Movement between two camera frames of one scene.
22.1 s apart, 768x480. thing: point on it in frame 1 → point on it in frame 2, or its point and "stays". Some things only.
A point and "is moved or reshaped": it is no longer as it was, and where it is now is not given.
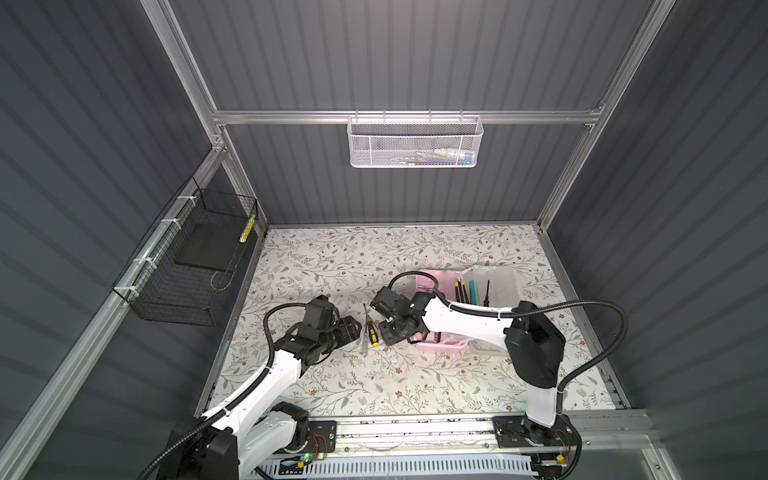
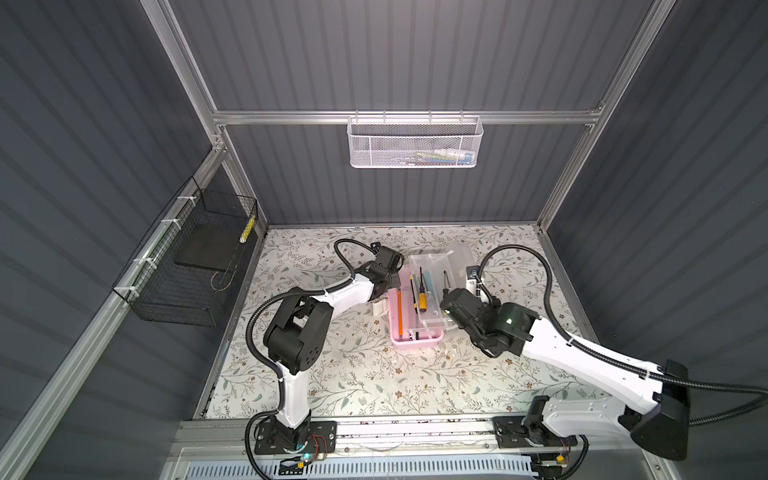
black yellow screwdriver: [372, 333] is moved or reshaped
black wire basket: [181, 272] stays
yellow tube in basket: [247, 230] stays
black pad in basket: [213, 246] stays
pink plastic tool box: [496, 287] is moved or reshaped
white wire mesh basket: [415, 142] stays
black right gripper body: [390, 332] → [492, 306]
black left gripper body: [335, 337] → [394, 282]
